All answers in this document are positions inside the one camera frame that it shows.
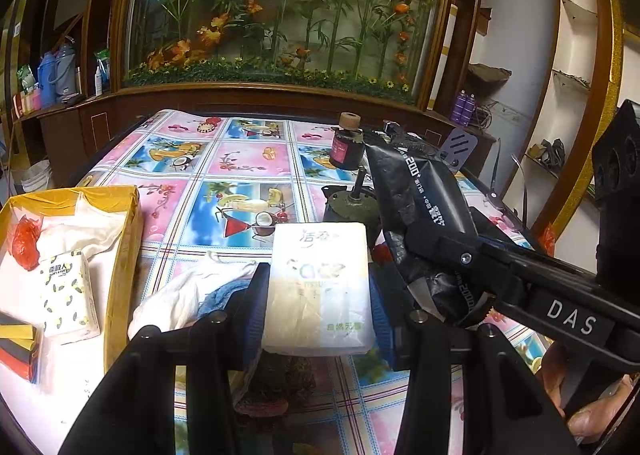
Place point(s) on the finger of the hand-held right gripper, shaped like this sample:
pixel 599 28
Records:
pixel 492 312
pixel 470 260

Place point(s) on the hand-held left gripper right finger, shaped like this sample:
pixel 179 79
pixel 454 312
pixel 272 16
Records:
pixel 385 335

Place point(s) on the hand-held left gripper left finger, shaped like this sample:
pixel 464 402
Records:
pixel 257 307

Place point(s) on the blue cloth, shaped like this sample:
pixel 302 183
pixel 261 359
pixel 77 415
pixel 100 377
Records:
pixel 220 297

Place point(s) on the white tissue pack green print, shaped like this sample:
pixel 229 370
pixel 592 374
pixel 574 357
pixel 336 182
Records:
pixel 320 285

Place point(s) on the brown knit hat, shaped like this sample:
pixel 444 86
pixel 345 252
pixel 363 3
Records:
pixel 285 380

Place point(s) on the black foil packet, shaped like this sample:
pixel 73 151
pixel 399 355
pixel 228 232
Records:
pixel 415 185

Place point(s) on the yellow cardboard box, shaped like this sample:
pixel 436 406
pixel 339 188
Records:
pixel 122 260

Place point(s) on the person's right hand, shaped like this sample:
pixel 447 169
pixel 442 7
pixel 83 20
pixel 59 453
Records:
pixel 585 422

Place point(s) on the red shiny wrapper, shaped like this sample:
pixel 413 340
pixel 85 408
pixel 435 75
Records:
pixel 547 240

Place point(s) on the black motor with shaft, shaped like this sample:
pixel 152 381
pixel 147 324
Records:
pixel 345 210

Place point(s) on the black device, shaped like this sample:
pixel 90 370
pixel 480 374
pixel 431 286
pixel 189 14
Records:
pixel 405 137

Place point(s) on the purple spray can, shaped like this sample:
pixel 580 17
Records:
pixel 457 107
pixel 469 110

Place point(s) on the dark ink bottle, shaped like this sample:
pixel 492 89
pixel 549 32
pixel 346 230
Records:
pixel 345 150

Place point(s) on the brown cardboard piece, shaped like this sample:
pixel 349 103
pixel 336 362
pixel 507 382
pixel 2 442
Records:
pixel 490 74

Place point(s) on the lemon print tissue pack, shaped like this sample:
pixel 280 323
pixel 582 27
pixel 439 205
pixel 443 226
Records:
pixel 65 295

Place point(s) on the white rolled paper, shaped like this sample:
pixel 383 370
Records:
pixel 448 55

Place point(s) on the yellow foam pad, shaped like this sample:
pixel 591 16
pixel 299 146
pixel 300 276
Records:
pixel 17 331

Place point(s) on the red plastic bag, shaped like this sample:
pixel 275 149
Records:
pixel 25 242

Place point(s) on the black foam pad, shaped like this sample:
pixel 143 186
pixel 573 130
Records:
pixel 17 345

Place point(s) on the red foam pad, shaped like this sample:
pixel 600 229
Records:
pixel 17 365

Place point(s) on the white plastic bucket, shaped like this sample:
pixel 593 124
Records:
pixel 32 177

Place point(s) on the white spray bottle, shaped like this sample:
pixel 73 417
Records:
pixel 98 82

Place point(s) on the green and white bottle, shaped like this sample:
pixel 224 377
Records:
pixel 104 65

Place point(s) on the artificial flower display case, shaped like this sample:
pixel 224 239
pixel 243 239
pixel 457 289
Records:
pixel 280 10

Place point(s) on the pink box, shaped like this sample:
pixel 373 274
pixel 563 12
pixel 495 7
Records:
pixel 30 102

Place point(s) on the blue thermos bottle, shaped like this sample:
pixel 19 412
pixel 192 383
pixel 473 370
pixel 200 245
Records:
pixel 47 82

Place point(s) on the green wipes pack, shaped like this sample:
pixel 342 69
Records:
pixel 27 77

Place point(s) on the wooden wall cabinet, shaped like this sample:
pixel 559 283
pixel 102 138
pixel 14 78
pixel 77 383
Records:
pixel 75 135

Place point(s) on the gold arched wall frame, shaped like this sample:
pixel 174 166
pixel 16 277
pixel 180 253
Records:
pixel 616 50

